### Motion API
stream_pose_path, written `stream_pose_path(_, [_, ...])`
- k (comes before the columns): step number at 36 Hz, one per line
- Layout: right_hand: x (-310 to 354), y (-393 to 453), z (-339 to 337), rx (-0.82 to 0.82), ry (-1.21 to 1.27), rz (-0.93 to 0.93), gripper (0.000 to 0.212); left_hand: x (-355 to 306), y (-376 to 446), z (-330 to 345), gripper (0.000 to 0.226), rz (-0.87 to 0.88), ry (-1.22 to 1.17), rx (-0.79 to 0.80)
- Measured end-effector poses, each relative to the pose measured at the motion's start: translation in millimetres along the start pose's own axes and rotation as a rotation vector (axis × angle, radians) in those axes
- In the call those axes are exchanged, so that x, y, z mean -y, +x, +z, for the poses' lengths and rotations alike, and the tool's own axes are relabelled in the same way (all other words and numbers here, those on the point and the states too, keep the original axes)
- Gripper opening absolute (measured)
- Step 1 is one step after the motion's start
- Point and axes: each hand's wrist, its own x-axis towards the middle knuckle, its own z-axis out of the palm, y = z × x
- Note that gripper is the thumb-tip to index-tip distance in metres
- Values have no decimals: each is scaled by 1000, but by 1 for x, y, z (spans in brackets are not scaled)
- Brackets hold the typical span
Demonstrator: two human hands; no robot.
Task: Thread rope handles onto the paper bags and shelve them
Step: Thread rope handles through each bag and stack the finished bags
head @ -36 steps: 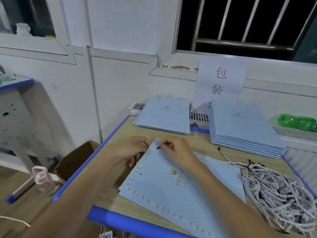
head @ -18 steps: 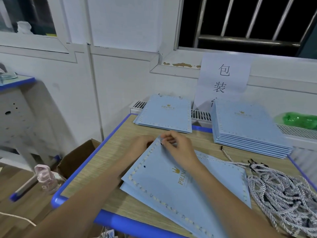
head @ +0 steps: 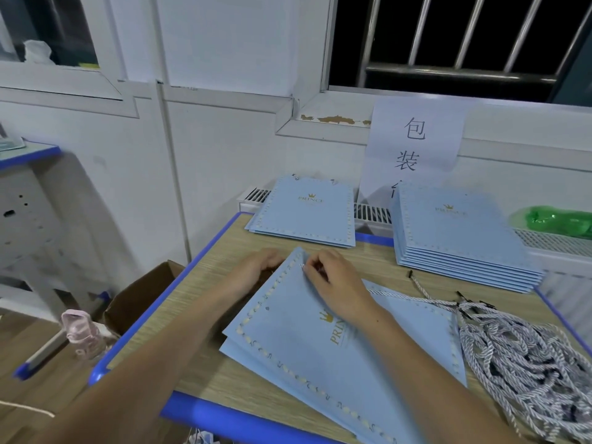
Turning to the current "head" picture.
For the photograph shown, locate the white cable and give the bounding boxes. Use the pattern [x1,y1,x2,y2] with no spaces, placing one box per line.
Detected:
[0,399,57,419]

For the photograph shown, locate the white paper sign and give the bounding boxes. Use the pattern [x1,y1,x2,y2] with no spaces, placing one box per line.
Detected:
[359,97,466,204]

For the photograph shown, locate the small white container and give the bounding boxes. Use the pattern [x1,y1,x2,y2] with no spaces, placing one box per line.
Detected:
[23,39,55,65]

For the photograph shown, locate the person's right hand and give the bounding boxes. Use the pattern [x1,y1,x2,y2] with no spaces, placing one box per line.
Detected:
[302,250,383,330]

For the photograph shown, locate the white framed window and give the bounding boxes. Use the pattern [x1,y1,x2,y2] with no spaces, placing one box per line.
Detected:
[0,0,140,117]

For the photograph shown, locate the green plastic bottle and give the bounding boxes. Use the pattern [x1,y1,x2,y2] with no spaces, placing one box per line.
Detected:
[525,206,592,241]

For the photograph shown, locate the white power strip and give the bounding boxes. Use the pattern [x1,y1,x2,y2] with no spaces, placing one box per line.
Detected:
[185,428,218,444]

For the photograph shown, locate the grey metal desk blue edge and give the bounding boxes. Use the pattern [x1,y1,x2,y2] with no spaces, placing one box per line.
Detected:
[0,138,114,381]

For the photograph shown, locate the pink water bottle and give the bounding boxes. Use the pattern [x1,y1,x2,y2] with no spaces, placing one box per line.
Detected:
[61,310,109,361]

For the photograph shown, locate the pile of white twisted ropes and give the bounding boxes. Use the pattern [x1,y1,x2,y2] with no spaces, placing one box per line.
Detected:
[407,271,592,444]

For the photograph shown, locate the metal window grille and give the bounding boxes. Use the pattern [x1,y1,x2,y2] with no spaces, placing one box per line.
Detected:
[328,0,592,102]

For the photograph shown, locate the blue-edged wooden desk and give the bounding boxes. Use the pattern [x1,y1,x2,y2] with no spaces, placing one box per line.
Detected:
[88,212,592,444]

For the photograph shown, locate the stack of blue paper bags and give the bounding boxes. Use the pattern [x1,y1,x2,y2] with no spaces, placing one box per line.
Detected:
[388,184,545,294]

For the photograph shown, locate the person's right forearm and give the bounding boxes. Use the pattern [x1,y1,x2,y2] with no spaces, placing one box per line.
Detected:
[356,305,524,444]

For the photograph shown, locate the person's left hand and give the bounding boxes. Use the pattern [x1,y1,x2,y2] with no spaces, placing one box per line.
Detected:
[215,249,288,308]

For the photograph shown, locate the brown cardboard box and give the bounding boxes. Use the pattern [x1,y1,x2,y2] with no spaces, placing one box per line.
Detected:
[104,260,186,337]

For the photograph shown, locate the person's left forearm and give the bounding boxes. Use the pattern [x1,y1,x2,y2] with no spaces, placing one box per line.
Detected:
[32,286,244,444]

